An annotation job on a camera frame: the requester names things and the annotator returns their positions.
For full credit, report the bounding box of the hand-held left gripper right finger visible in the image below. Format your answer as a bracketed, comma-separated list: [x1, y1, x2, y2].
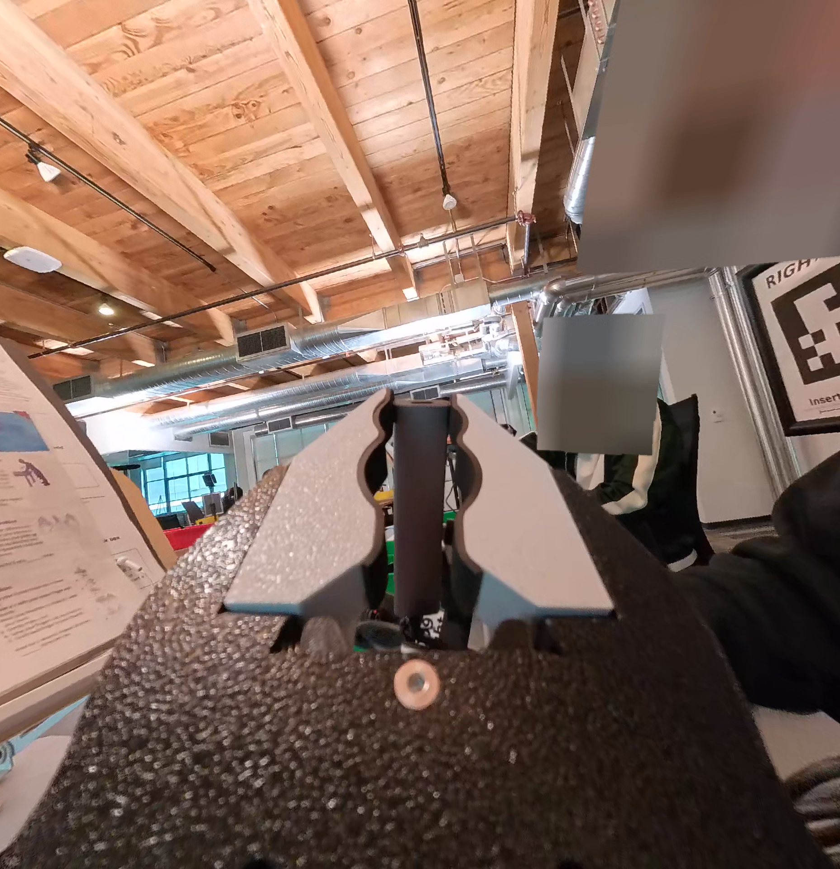
[449, 392, 615, 631]

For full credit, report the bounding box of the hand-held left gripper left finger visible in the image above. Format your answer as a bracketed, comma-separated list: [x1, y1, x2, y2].
[223, 387, 397, 622]

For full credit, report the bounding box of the person's right forearm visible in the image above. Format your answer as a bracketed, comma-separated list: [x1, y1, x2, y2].
[678, 441, 840, 714]

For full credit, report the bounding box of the silver ceiling duct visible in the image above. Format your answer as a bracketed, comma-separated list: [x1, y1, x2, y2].
[148, 370, 512, 439]
[67, 299, 529, 422]

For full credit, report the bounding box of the grey ceiling vent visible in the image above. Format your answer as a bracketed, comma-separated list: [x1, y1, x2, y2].
[235, 323, 292, 362]

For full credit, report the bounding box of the grey USB hub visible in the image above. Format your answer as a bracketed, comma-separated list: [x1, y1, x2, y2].
[393, 398, 455, 617]

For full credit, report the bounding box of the silver vertical duct pipe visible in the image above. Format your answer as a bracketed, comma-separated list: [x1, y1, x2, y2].
[707, 267, 801, 479]

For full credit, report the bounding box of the wooden document stand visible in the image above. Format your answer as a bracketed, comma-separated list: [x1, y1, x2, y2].
[0, 329, 179, 853]

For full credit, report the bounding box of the blue header exercise sheet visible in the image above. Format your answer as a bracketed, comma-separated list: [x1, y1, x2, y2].
[0, 407, 149, 703]

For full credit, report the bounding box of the white ceiling access point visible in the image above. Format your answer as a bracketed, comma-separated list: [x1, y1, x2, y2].
[3, 246, 62, 274]

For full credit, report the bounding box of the white instruction sheet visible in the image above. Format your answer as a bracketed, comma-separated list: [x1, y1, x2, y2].
[0, 331, 67, 418]

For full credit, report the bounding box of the striped grey cloth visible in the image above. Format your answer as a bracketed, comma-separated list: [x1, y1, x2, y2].
[785, 755, 840, 858]

